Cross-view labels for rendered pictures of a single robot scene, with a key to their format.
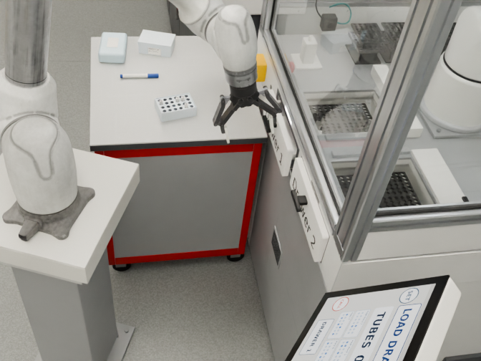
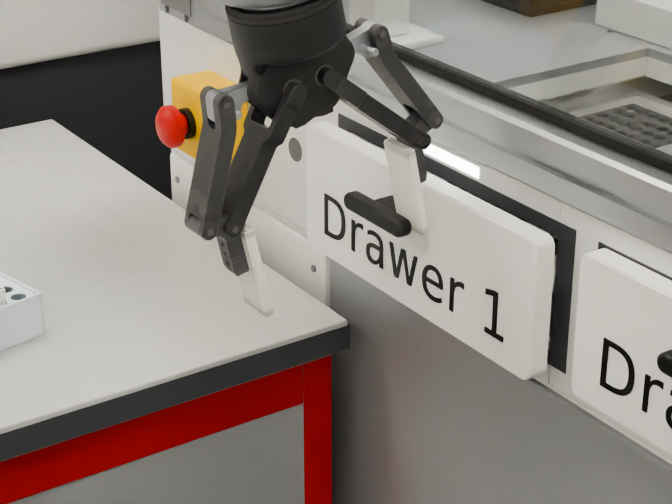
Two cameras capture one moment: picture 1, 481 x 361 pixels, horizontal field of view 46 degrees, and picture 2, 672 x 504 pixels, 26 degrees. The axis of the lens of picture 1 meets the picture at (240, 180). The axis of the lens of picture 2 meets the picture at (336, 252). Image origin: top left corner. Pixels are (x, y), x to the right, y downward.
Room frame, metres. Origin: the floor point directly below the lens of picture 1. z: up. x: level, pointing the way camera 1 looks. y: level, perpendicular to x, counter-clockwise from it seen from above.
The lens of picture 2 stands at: (0.40, 0.29, 1.33)
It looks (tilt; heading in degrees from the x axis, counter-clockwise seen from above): 25 degrees down; 342
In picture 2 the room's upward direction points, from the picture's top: straight up
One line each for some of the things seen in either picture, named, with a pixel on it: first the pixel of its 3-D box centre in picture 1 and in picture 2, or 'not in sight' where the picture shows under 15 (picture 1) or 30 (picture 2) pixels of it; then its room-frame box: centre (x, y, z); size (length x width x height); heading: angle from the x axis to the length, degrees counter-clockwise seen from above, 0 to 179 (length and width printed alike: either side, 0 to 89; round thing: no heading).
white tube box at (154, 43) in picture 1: (157, 43); not in sight; (1.87, 0.39, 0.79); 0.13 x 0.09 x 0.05; 89
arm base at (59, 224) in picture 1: (45, 205); not in sight; (0.95, 0.50, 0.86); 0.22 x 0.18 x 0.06; 169
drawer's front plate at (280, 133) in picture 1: (277, 131); (417, 240); (1.35, -0.09, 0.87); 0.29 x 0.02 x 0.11; 15
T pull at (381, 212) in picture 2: (270, 123); (389, 210); (1.34, -0.07, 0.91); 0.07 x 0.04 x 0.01; 15
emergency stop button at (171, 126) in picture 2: not in sight; (175, 125); (1.66, 0.03, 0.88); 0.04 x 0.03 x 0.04; 15
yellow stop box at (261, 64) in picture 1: (257, 67); (206, 118); (1.67, 0.00, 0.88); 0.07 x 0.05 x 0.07; 15
